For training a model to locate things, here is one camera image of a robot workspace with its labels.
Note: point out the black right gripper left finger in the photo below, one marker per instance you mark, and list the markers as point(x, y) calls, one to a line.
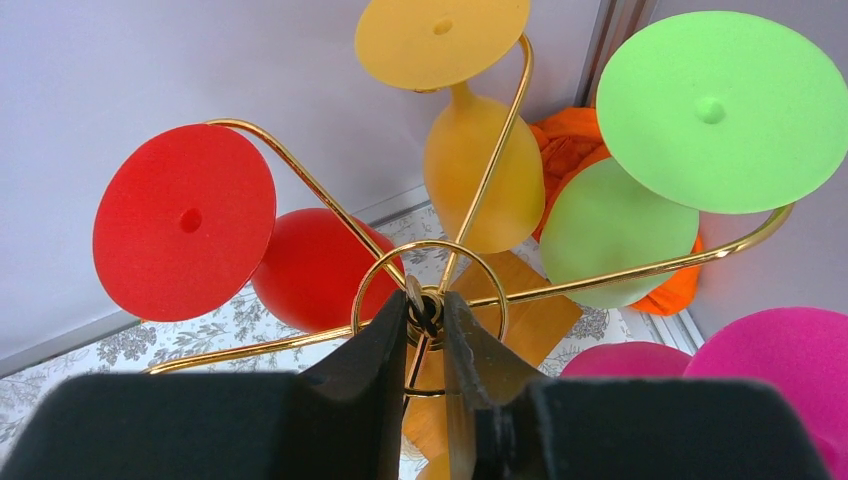
point(339, 419)

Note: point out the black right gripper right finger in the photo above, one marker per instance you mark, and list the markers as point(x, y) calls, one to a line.
point(507, 420)

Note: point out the wooden rack base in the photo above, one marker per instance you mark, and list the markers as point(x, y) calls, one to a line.
point(534, 329)

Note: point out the red wine glass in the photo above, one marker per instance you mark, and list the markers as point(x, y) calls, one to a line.
point(191, 218)

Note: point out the pink wine glass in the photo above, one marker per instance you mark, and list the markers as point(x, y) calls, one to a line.
point(801, 351)

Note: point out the green wine glass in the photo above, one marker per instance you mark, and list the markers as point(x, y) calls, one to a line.
point(715, 123)

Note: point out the yellow wine glass rear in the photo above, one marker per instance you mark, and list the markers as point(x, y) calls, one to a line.
point(431, 45)

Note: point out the orange crumpled cloth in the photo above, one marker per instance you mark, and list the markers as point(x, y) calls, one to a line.
point(569, 142)

